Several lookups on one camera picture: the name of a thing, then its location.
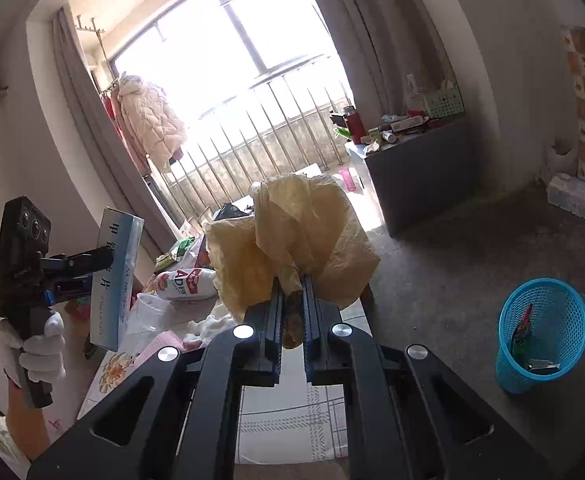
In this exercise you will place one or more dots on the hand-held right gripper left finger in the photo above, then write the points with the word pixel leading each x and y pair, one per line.
pixel 271 330

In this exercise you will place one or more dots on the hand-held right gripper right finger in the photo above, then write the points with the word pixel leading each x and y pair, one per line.
pixel 312 330

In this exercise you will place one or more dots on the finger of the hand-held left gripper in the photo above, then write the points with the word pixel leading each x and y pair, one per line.
pixel 72 291
pixel 80 261

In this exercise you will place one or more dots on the blue and white carton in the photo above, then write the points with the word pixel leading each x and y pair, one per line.
pixel 117 280

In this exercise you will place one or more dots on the clear plastic cup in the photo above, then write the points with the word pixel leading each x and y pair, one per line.
pixel 147 312

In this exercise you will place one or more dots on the white bottle with red cap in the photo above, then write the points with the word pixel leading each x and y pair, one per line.
pixel 185 284

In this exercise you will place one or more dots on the yellow paper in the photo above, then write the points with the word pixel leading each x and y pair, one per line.
pixel 297 220

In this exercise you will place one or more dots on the blue plastic basket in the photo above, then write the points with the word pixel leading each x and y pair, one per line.
pixel 564 310

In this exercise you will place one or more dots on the person's left forearm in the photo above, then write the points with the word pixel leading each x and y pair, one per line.
pixel 25 425

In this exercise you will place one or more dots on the person's left hand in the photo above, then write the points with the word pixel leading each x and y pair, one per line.
pixel 40 355

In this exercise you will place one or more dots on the crumpled white tissue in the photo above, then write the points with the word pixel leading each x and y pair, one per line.
pixel 210 325

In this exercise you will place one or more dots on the green snack packet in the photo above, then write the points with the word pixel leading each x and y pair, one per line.
pixel 170 259

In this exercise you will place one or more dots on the folding table with tablecloth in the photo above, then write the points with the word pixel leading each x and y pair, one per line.
pixel 292 430

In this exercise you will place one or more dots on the black plastic bag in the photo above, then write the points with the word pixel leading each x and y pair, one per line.
pixel 230 211

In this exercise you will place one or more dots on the grey curtain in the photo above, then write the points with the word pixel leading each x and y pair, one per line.
pixel 87 125
pixel 367 35

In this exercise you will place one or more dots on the pink cup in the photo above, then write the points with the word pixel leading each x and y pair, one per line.
pixel 348 180

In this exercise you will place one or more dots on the pink padded jacket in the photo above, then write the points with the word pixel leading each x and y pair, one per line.
pixel 147 120

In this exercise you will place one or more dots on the grey cabinet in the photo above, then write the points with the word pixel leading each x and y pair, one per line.
pixel 422 185

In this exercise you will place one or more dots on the metal window railing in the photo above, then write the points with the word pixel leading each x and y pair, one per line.
pixel 272 130

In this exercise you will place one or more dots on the red thermos bottle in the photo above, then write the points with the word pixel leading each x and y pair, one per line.
pixel 356 127

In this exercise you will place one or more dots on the red snack wrapper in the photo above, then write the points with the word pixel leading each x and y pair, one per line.
pixel 522 330

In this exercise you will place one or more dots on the metal clothes rack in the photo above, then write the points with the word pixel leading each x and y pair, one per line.
pixel 100 45

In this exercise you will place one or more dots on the green plastic basket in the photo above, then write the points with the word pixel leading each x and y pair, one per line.
pixel 445 104

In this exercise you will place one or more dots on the white tissue box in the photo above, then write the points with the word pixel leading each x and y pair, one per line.
pixel 579 202

